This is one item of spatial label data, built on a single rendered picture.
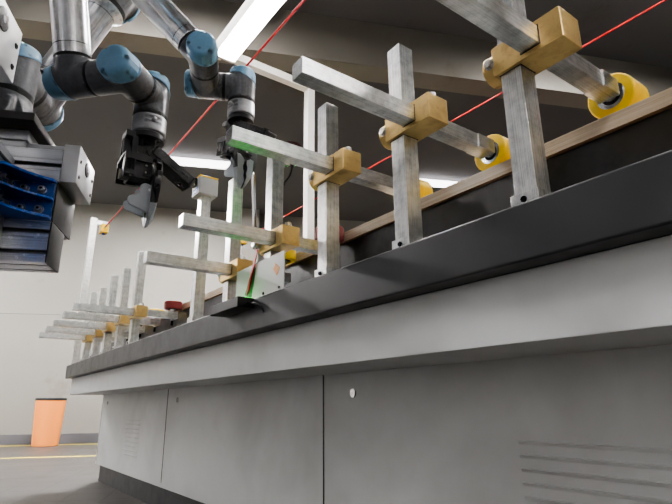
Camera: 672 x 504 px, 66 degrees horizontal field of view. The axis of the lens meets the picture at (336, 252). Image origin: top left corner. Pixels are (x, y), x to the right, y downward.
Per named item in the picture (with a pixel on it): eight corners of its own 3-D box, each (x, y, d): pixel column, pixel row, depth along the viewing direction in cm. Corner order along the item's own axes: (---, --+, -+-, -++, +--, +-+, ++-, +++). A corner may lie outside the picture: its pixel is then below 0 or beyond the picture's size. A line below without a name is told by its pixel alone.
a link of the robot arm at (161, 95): (127, 69, 117) (147, 90, 125) (122, 111, 114) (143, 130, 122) (159, 64, 116) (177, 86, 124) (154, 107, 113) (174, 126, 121)
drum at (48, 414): (64, 444, 646) (70, 398, 662) (56, 446, 613) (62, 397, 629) (33, 445, 639) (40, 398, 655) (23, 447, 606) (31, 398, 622)
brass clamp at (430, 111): (427, 115, 89) (425, 89, 90) (376, 146, 99) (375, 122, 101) (451, 125, 92) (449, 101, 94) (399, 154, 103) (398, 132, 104)
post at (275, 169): (268, 311, 127) (273, 136, 140) (261, 313, 129) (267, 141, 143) (280, 312, 129) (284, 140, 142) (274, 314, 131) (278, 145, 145)
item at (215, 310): (246, 310, 121) (247, 291, 122) (209, 322, 138) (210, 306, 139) (265, 312, 124) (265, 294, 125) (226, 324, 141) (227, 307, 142)
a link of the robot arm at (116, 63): (76, 78, 105) (109, 107, 115) (126, 71, 103) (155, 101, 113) (81, 45, 107) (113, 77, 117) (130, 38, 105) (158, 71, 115)
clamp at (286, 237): (282, 243, 125) (282, 223, 126) (256, 255, 135) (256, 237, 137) (301, 247, 128) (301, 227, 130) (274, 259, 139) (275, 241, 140)
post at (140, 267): (128, 355, 223) (139, 249, 237) (126, 356, 226) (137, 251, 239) (136, 356, 225) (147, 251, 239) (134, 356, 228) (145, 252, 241)
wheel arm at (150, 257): (146, 264, 133) (147, 248, 134) (142, 267, 135) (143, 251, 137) (290, 285, 157) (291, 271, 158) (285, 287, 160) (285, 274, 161)
